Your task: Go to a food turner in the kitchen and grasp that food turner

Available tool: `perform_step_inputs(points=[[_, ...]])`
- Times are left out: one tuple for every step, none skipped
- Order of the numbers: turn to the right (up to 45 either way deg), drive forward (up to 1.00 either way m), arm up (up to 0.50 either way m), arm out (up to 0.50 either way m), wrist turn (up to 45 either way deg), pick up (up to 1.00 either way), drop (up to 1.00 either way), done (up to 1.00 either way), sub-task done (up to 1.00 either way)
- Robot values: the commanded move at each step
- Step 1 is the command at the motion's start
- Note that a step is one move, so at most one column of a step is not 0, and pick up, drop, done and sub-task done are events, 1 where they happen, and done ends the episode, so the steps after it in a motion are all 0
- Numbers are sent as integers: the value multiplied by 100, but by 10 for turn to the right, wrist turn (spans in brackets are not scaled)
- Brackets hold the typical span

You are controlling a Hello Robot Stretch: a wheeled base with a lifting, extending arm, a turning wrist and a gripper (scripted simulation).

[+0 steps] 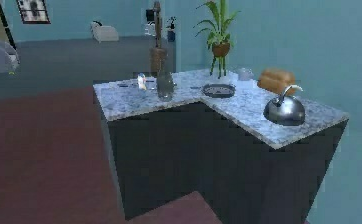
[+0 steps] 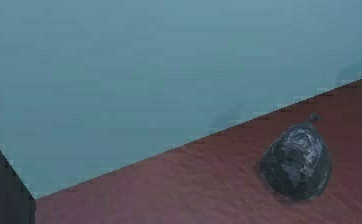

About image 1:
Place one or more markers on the dark butter knife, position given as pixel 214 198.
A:
pixel 195 87

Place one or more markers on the black framed wall picture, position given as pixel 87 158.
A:
pixel 33 11

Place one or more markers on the dark food turner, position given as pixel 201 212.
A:
pixel 126 85

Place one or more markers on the white armchair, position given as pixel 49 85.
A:
pixel 104 32

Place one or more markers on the green potted house plant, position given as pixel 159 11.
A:
pixel 219 36

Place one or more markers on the small white spray bottle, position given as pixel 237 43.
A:
pixel 141 81

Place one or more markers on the clear glass bottle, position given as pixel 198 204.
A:
pixel 165 83

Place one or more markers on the silver metal kettle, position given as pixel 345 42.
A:
pixel 285 109

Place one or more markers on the black marble-top kitchen counter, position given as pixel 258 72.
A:
pixel 175 160

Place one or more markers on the brown bread loaf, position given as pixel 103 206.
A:
pixel 275 81

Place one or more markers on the clear glass cup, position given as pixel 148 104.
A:
pixel 245 74

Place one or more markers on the small dark potted plant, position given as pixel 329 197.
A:
pixel 171 30

